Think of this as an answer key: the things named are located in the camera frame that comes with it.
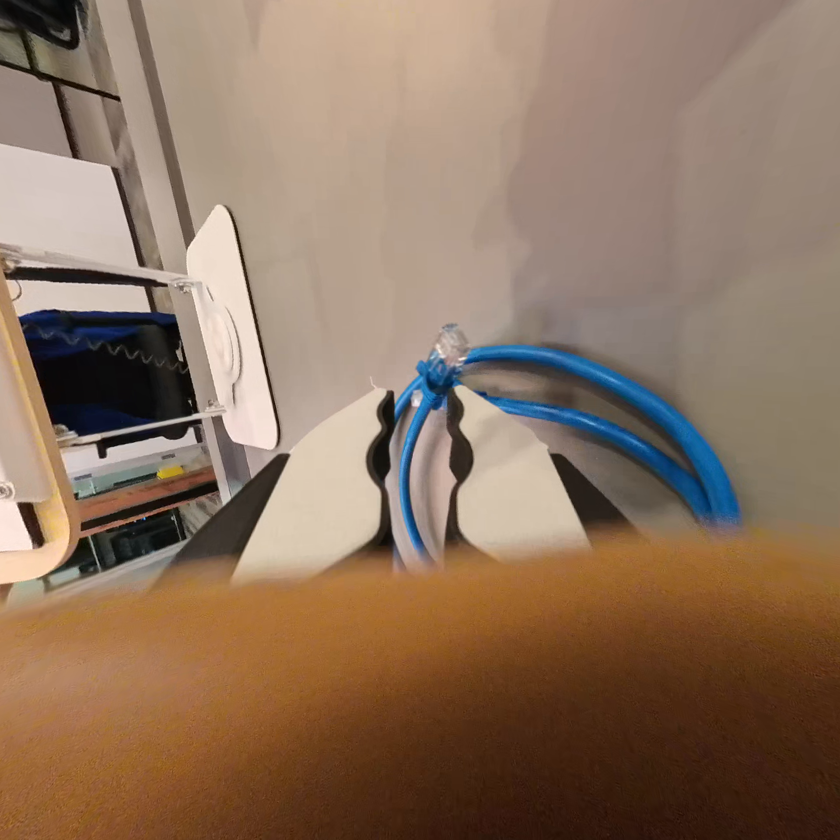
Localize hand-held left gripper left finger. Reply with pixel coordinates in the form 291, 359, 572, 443
230, 387, 395, 585

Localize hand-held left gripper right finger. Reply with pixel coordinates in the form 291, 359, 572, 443
446, 386, 593, 563

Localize blue ethernet cable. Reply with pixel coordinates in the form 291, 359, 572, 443
392, 323, 744, 572

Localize wooden desk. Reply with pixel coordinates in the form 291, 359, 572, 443
77, 467, 221, 534

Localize white board stand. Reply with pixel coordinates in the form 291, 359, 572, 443
0, 205, 280, 454

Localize blue fabric bin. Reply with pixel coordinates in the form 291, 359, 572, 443
20, 310, 198, 441

